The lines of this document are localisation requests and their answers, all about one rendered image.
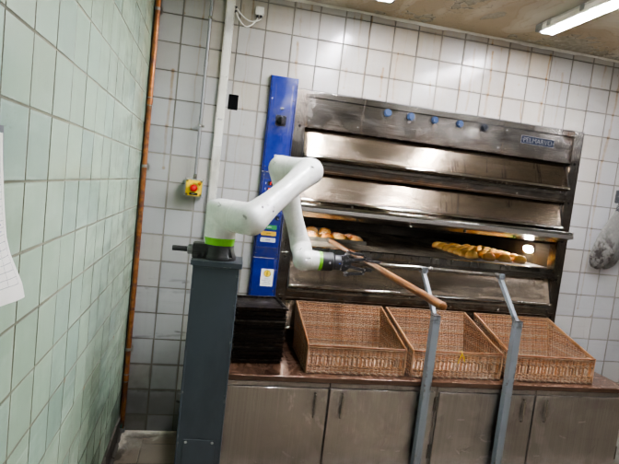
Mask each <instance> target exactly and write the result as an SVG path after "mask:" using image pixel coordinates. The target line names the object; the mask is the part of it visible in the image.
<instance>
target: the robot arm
mask: <svg viewBox="0 0 619 464"><path fill-rule="evenodd" d="M268 170H269V174H270V177H271V181H272V183H273V187H272V188H270V189H269V190H268V191H266V192H264V193H263V194H261V195H260V196H258V197H257V198H255V199H253V200H251V201H250V202H247V203H246V202H241V201H235V200H229V199H213V200H210V201H209V202H208V204H207V209H206V218H205V228H204V242H203V241H194V243H193V244H188V246H180V245H172V250H181V251H187V253H188V254H192V257H193V258H202V259H205V260H210V261H235V260H236V255H235V252H234V243H235V240H236V234H241V235H246V236H256V235H259V234H260V233H262V232H263V231H264V230H265V228H266V227H267V226H268V225H269V224H270V222H271V221H272V220H273V219H274V218H275V217H276V216H277V214H278V213H279V212H280V211H281V210H282V212H283V215H284V218H285V220H286V227H287V231H288V235H289V242H290V248H291V251H292V255H293V263H294V265H295V267H296V268H297V269H299V270H301V271H309V270H319V271H331V270H339V271H342V272H344V276H345V277H346V276H348V275H364V273H365V272H369V273H371V271H375V270H373V269H372V268H368V267H364V269H363V268H359V267H355V266H352V265H351V262H352V261H365V262H373V263H380V261H373V259H371V258H367V255H365V254H362V253H357V252H352V251H350V250H348V249H347V250H346V254H344V255H336V254H333V253H332V252H325V251H316V250H312V247H311V242H310V238H309V235H308V232H307V229H306V227H305V223H304V219H303V215H302V210H301V204H300V197H299V195H300V194H301V193H302V192H304V191H305V190H307V189H308V188H310V187H311V186H313V185H315V184H316V183H318V182H319V181H320V180H321V178H322V175H323V167H322V164H321V162H320V161H319V160H317V159H316V158H313V157H287V156H277V157H274V158H273V159H272V160H271V161H270V163H269V167H268ZM350 254H352V255H357V256H361V257H363V258H355V259H350V258H349V257H348V256H347V255H350ZM348 269H354V270H358V271H362V272H357V273H348V272H346V270H348Z"/></svg>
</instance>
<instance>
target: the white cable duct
mask: <svg viewBox="0 0 619 464"><path fill-rule="evenodd" d="M235 5H236V0H227V9H226V18H225V27H224V38H223V47H222V56H221V65H220V75H219V85H218V94H217V104H216V122H215V131H214V141H213V150H212V160H211V169H210V179H209V188H208V198H207V203H208V202H209V201H210V200H213V199H216V192H217V183H218V173H219V164H220V155H221V145H222V136H223V126H224V117H225V107H226V98H227V89H228V71H229V62H230V53H231V43H232V34H233V24H234V15H235Z"/></svg>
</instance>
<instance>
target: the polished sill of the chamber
mask: <svg viewBox="0 0 619 464"><path fill-rule="evenodd" d="M311 247H312V250H316V251H325V252H332V253H333V254H336V255H344V254H346V252H344V251H342V250H341V249H335V248H325V247H314V246H311ZM352 251H354V252H357V253H362V254H365V255H367V258H371V259H374V260H385V261H405V262H415V263H425V264H436V265H447V266H457V267H468V268H478V269H488V270H500V271H510V272H520V273H540V274H551V275H553V271H554V269H551V268H545V267H535V266H525V265H515V264H505V263H494V262H484V261H466V260H455V259H445V258H435V257H425V256H415V255H404V254H394V253H384V252H374V251H363V250H354V249H352Z"/></svg>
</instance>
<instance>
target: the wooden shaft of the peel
mask: <svg viewBox="0 0 619 464"><path fill-rule="evenodd" d="M329 242H330V243H331V244H333V245H334V246H335V247H337V248H338V249H341V250H342V251H344V252H346V250H347V249H348V250H350V251H352V250H351V249H349V248H347V247H346V246H344V245H342V244H340V243H338V242H337V241H335V240H333V239H330V241H329ZM352 252H354V251H352ZM362 262H363V263H364V264H366V265H367V266H368V267H370V268H372V269H373V270H375V271H377V272H378V273H381V274H382V275H384V276H386V277H387V278H389V279H390V280H392V281H394V282H395V283H396V284H398V285H400V286H402V287H403V288H405V289H407V290H408V291H410V292H412V293H413V294H415V295H416V296H419V297H420V298H422V299H424V300H425V301H426V302H428V303H429V304H431V305H433V306H434V307H437V308H438V309H440V310H446V309H447V304H446V303H445V302H443V301H441V300H439V299H438V298H436V297H434V296H432V295H430V294H429V293H427V292H426V291H424V290H422V289H420V288H418V287H417V286H415V285H413V284H411V283H409V282H407V281H405V280H404V279H403V278H401V277H399V276H397V275H396V274H394V273H391V272H389V271H388V270H386V269H384V268H382V267H381V266H379V265H378V264H376V263H373V262H365V261H362Z"/></svg>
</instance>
